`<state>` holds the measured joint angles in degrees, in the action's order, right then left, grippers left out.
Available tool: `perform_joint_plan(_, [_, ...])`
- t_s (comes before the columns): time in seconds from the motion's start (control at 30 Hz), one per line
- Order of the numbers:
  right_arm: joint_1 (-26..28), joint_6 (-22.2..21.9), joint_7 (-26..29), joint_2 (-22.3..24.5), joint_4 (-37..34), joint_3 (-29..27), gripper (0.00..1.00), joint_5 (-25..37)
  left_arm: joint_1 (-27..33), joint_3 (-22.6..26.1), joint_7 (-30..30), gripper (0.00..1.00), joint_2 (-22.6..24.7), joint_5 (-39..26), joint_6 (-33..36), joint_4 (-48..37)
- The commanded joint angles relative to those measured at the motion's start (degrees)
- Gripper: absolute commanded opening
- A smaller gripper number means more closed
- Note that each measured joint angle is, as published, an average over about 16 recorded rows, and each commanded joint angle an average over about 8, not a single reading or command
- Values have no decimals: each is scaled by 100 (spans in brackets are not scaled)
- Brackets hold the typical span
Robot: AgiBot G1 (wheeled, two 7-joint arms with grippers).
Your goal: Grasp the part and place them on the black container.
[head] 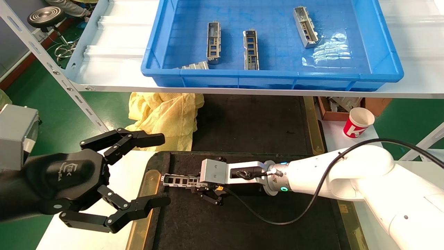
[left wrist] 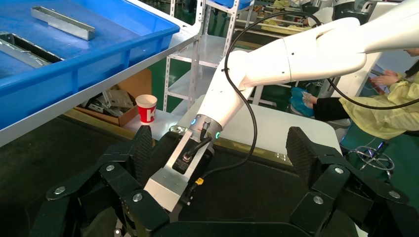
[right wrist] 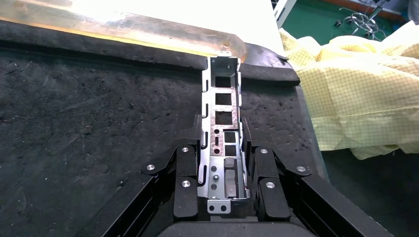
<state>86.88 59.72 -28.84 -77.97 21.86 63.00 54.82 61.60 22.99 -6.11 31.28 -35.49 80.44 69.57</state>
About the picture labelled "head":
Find black felt tray brass edges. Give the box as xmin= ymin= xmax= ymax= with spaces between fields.
xmin=191 ymin=93 xmax=326 ymax=156

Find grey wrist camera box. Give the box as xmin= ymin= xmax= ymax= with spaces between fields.
xmin=200 ymin=158 xmax=268 ymax=187
xmin=0 ymin=104 xmax=39 ymax=170

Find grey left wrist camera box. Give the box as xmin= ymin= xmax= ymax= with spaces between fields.
xmin=0 ymin=104 xmax=39 ymax=170

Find brown cardboard box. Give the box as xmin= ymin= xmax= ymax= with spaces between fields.
xmin=316 ymin=97 xmax=393 ymax=121

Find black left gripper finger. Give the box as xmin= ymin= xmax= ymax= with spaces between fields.
xmin=79 ymin=128 xmax=165 ymax=166
xmin=58 ymin=185 xmax=171 ymax=234

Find metal parts pile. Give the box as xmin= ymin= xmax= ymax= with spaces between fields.
xmin=328 ymin=97 xmax=363 ymax=112

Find clear plastic bag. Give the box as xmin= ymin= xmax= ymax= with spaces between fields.
xmin=301 ymin=32 xmax=352 ymax=67

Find grey metal bracket part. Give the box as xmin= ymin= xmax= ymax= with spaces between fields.
xmin=292 ymin=6 xmax=319 ymax=48
xmin=179 ymin=61 xmax=209 ymax=70
xmin=161 ymin=173 xmax=203 ymax=190
xmin=206 ymin=22 xmax=221 ymax=65
xmin=243 ymin=29 xmax=259 ymax=70

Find crumpled yellow garment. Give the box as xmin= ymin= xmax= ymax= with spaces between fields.
xmin=128 ymin=92 xmax=205 ymax=151

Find perforated white shelf post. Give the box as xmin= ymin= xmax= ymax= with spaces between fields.
xmin=399 ymin=122 xmax=444 ymax=161
xmin=0 ymin=0 xmax=110 ymax=134

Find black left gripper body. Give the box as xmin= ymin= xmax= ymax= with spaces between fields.
xmin=0 ymin=149 xmax=110 ymax=223

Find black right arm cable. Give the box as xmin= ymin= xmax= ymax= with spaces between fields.
xmin=222 ymin=138 xmax=444 ymax=226

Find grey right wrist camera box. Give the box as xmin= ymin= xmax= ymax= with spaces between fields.
xmin=200 ymin=158 xmax=268 ymax=187

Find blue plastic bin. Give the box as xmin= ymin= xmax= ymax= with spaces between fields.
xmin=140 ymin=0 xmax=404 ymax=91

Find black conveyor mat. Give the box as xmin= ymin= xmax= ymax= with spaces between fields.
xmin=127 ymin=151 xmax=368 ymax=250

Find red and white paper cup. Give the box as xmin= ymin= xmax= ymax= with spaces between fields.
xmin=343 ymin=107 xmax=375 ymax=139

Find black stool chrome base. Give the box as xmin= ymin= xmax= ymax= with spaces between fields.
xmin=27 ymin=6 xmax=78 ymax=59

